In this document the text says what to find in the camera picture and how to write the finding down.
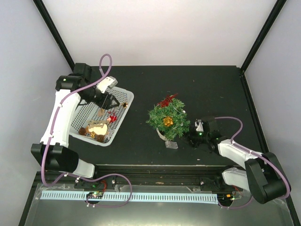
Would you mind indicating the clear battery box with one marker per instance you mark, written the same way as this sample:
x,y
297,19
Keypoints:
x,y
171,144

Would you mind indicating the red berry sprig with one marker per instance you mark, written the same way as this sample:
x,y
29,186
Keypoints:
x,y
112,113

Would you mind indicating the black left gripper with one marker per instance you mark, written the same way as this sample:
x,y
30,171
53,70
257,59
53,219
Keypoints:
x,y
104,102

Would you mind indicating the gold gift box ornament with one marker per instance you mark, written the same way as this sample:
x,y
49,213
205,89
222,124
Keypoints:
x,y
168,121

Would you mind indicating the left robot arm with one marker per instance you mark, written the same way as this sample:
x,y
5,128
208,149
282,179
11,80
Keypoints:
x,y
52,152

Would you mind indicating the gold bell ornament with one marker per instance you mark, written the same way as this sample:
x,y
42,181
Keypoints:
x,y
125,104

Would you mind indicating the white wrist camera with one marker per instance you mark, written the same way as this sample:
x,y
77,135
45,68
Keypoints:
x,y
199,126
107,82

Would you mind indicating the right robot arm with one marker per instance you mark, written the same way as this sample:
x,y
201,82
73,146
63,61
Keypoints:
x,y
261,173

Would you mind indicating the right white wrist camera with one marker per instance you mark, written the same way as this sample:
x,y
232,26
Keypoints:
x,y
199,126

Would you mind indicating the silver star ornament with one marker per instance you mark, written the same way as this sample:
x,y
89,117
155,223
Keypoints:
x,y
109,135

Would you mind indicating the white tree pot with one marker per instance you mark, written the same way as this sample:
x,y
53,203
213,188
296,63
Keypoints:
x,y
161,135

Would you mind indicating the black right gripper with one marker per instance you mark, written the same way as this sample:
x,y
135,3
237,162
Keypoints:
x,y
189,137

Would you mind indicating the white ball string lights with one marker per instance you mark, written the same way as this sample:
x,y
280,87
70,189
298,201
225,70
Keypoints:
x,y
180,114

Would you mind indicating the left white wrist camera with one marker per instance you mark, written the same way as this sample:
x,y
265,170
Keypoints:
x,y
107,82

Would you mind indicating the white slotted cable duct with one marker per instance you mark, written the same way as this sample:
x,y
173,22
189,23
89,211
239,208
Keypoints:
x,y
128,196

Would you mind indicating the brown pine cone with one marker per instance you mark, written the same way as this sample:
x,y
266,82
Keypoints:
x,y
100,138
82,131

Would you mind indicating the small gold star ornament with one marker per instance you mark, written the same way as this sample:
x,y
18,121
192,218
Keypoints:
x,y
92,135

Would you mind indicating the burlap bow ornament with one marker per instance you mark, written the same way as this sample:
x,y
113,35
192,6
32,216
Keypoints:
x,y
100,112

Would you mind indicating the red star ornament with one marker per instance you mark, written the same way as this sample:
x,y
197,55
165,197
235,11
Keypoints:
x,y
168,99

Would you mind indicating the small santa figure ornament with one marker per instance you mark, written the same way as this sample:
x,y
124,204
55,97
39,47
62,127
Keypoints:
x,y
111,119

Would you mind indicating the small green christmas tree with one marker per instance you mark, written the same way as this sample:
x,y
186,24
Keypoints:
x,y
157,114

